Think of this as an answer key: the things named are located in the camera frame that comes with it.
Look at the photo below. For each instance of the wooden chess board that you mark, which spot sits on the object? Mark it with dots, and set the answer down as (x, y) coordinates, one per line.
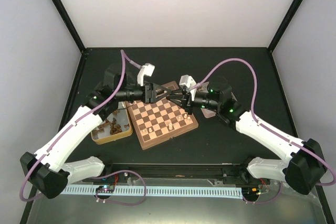
(158, 116)

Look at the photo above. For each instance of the right circuit board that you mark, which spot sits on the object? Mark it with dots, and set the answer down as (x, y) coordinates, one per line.
(255, 191)

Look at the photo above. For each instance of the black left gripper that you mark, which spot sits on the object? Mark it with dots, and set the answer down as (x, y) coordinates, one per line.
(150, 94)

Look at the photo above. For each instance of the silver pink tin tray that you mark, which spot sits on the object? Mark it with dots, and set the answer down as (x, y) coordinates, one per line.
(208, 113)

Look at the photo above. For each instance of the left circuit board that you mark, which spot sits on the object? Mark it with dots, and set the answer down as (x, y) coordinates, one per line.
(105, 189)

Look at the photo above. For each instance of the white slotted cable duct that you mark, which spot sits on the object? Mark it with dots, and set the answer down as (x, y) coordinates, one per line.
(158, 191)

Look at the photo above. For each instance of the gold tin tray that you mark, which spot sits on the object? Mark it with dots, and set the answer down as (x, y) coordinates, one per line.
(100, 141)

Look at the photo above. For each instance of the dark chess pieces pile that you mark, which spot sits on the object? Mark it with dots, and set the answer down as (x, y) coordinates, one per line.
(117, 122)

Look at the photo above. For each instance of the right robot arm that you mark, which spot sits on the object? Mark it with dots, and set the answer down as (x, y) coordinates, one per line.
(299, 162)

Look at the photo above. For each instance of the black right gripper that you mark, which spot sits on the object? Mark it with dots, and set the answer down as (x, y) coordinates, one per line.
(186, 103)

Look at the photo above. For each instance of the circuit board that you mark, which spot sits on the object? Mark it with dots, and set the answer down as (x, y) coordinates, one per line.
(105, 189)
(255, 191)

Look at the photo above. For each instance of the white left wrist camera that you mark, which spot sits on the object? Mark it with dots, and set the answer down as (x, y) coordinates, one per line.
(146, 70)

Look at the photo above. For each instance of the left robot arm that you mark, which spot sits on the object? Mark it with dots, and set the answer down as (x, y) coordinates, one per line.
(47, 169)

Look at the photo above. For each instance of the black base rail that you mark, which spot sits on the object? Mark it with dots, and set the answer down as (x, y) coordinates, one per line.
(229, 174)

